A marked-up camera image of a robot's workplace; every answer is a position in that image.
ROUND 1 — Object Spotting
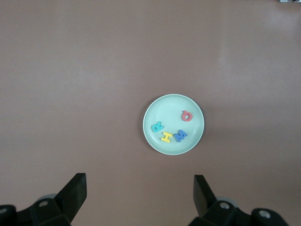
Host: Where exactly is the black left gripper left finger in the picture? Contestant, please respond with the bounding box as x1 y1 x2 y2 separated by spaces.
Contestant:
0 173 87 226

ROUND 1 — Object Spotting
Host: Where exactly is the yellow letter H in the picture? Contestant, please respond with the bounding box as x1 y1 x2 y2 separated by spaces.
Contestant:
160 132 174 143

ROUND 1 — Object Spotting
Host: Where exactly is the teal letter R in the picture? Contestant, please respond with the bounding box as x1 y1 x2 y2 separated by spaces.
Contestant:
151 121 165 134

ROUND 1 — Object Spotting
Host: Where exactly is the red letter Q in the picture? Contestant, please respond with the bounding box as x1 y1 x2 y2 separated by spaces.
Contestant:
181 110 194 122

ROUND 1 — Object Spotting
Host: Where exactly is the green plate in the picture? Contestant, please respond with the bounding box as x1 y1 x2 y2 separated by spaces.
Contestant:
143 93 205 155

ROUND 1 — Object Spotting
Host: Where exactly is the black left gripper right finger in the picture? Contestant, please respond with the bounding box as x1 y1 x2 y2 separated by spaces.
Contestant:
188 175 289 226

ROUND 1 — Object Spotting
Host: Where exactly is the blue capital letter M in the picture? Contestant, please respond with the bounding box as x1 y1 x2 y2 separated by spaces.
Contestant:
174 129 188 143

